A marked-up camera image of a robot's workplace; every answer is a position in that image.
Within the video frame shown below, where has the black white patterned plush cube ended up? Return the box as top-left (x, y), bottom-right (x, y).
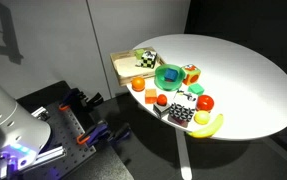
top-left (167, 89), bottom-right (199, 129)

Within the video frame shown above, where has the wooden tray box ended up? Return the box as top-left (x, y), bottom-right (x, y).
top-left (109, 46), bottom-right (167, 87)

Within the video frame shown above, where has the black white checkered plush cube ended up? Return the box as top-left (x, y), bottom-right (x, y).
top-left (140, 49), bottom-right (158, 70)

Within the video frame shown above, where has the orange green plush cube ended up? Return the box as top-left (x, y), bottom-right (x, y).
top-left (180, 63), bottom-right (202, 86)

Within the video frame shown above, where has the orange fruit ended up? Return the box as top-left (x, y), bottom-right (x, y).
top-left (131, 76), bottom-right (146, 93)

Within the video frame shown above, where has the orange block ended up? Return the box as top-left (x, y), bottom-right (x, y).
top-left (144, 88), bottom-right (158, 105)

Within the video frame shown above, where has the green plastic bowl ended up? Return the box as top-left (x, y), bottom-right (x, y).
top-left (153, 63), bottom-right (187, 92)

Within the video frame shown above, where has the small red ball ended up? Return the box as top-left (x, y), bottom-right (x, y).
top-left (156, 93), bottom-right (169, 107)

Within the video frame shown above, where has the small black grey cube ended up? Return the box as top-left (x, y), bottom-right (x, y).
top-left (152, 102), bottom-right (172, 120)

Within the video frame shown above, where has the blue cube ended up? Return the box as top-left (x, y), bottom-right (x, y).
top-left (163, 68), bottom-right (179, 82)

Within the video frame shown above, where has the green flat block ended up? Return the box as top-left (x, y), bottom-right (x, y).
top-left (187, 83), bottom-right (205, 97)

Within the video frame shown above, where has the red tomato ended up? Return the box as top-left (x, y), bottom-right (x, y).
top-left (196, 94), bottom-right (215, 113)

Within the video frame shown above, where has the yellow banana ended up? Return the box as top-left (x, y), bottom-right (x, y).
top-left (187, 113), bottom-right (225, 139)

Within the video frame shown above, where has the black robot cart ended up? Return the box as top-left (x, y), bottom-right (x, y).
top-left (16, 79), bottom-right (135, 180)

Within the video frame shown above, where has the perforated metal plate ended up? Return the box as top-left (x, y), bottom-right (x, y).
top-left (26, 99), bottom-right (97, 180)

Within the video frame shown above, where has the white table pedestal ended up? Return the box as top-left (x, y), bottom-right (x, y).
top-left (174, 128), bottom-right (193, 180)

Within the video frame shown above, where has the short aluminium rail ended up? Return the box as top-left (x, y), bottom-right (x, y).
top-left (31, 106), bottom-right (50, 122)

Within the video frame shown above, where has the long aluminium rail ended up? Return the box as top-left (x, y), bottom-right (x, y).
top-left (32, 145), bottom-right (67, 165)

